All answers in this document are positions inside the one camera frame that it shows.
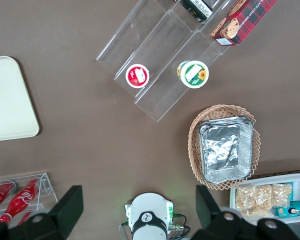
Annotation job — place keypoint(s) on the stack of aluminium foil trays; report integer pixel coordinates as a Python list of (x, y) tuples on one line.
[(222, 152)]

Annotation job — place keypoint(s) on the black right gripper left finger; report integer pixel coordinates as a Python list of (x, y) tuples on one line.
[(67, 207)]

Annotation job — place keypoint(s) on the clear acrylic bottle rack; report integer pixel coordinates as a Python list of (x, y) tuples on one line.
[(48, 190)]

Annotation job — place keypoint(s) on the red tartan cookie box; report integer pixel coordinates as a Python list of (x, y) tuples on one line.
[(242, 22)]

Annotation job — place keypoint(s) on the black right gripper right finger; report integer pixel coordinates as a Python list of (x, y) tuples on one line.
[(207, 210)]

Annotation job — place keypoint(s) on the small black box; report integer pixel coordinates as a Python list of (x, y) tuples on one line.
[(196, 8)]

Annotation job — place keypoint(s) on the red-lid yogurt cup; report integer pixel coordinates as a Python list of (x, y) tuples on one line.
[(137, 75)]

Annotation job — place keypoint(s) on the clear acrylic stepped shelf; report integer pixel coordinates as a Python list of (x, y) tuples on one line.
[(165, 50)]

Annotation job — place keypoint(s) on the teal snack packet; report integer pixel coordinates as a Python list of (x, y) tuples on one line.
[(293, 210)]

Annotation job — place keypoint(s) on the cream plastic tray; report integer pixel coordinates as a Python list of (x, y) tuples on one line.
[(10, 100)]

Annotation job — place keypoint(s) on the green-lid sunflower cup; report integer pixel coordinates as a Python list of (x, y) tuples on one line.
[(193, 74)]

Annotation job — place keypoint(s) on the clear bag of rice crackers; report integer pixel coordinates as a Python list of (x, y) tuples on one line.
[(264, 196), (282, 195), (246, 200)]

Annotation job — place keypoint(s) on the wicker basket holding foil trays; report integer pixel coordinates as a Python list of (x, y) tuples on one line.
[(195, 140)]

